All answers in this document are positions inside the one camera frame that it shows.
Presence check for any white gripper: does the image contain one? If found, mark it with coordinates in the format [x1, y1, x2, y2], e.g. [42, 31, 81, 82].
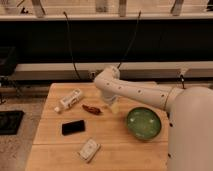
[101, 91, 119, 114]

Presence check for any red dried chili pepper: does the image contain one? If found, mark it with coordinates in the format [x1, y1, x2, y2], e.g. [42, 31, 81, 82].
[82, 105, 101, 115]

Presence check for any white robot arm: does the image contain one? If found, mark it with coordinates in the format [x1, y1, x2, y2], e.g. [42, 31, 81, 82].
[94, 66, 213, 171]

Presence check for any green ceramic bowl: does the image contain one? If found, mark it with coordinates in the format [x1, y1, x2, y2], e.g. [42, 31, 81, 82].
[126, 107, 162, 141]

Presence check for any black smartphone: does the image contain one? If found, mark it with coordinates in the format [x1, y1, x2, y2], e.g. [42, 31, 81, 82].
[62, 120, 85, 135]

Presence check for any small white box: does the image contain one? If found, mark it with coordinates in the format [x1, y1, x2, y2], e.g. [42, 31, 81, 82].
[78, 138, 101, 163]

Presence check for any black floor mat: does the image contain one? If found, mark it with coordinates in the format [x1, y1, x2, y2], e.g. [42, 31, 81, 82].
[0, 110, 24, 135]

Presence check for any wall power outlet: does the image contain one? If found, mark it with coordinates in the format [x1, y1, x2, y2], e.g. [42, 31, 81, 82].
[88, 70, 97, 81]

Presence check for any right wall outlet plug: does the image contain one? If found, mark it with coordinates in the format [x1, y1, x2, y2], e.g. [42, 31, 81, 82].
[179, 68, 187, 89]

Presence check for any right black hanging cable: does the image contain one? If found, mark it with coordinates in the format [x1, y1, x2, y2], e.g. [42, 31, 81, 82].
[115, 10, 142, 69]

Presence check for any black hanging cable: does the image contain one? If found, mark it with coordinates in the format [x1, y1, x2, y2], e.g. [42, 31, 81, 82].
[62, 11, 82, 81]
[115, 10, 142, 69]

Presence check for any left black hanging cable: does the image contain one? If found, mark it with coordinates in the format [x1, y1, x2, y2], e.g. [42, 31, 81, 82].
[62, 11, 82, 81]

